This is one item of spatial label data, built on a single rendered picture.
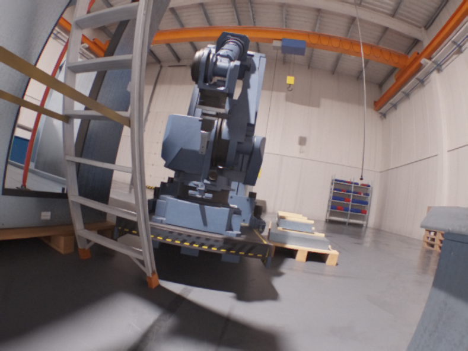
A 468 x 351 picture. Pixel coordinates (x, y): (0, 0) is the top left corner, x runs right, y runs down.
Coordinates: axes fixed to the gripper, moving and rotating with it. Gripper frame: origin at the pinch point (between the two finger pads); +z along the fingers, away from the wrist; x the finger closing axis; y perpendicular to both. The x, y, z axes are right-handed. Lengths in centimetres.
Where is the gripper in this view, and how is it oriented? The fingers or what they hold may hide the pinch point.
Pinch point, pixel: (204, 146)
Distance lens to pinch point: 105.5
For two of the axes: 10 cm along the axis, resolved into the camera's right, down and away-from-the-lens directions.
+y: -9.8, -1.8, -0.5
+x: 0.0, 3.0, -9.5
